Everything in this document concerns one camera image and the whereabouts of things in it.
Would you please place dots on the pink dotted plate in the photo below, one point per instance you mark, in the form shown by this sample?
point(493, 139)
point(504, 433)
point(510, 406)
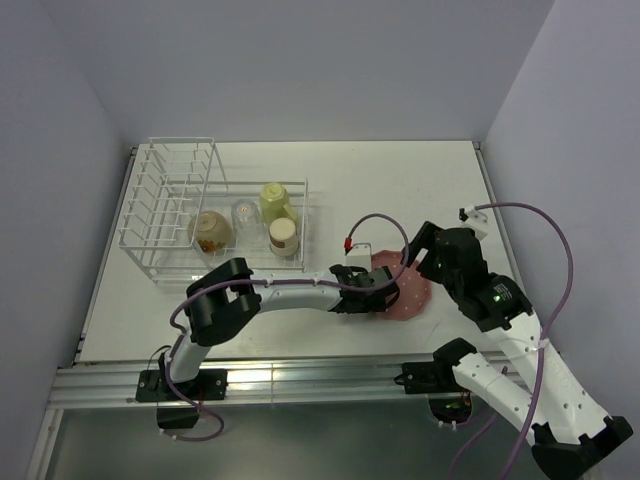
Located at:
point(414, 290)

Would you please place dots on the white wire dish rack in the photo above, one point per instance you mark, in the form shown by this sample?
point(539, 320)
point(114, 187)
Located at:
point(177, 178)

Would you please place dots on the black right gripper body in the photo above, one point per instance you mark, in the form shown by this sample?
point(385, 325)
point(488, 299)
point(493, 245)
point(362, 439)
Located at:
point(430, 268)

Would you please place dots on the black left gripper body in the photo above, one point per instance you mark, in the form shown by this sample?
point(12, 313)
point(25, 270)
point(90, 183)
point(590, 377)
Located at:
point(372, 306)

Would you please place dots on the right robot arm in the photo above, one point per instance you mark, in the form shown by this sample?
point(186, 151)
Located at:
point(567, 431)

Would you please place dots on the beige bowl with flower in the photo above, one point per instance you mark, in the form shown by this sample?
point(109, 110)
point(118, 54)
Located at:
point(211, 231)

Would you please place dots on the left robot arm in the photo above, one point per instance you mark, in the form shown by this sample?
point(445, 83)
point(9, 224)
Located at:
point(222, 303)

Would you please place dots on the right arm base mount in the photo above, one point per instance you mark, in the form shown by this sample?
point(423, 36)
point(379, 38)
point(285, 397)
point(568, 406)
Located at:
point(448, 401)

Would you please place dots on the yellow-green mug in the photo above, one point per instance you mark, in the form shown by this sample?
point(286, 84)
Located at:
point(275, 203)

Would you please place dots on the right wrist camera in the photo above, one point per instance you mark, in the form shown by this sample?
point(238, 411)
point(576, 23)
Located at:
point(474, 220)

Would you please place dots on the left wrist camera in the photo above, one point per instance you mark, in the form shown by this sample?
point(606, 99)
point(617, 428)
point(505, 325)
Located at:
point(357, 254)

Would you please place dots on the aluminium rail frame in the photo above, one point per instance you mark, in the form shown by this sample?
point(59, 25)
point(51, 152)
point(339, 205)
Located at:
point(285, 360)

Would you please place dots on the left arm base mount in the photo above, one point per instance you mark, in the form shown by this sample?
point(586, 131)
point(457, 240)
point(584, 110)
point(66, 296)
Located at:
point(208, 385)

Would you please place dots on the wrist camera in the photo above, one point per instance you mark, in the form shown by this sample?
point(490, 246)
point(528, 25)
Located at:
point(357, 254)
point(474, 220)

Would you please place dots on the clear drinking glass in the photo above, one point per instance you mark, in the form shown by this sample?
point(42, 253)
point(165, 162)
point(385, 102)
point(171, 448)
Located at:
point(246, 221)

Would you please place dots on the small steel cup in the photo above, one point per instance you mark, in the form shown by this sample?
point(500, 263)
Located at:
point(283, 237)

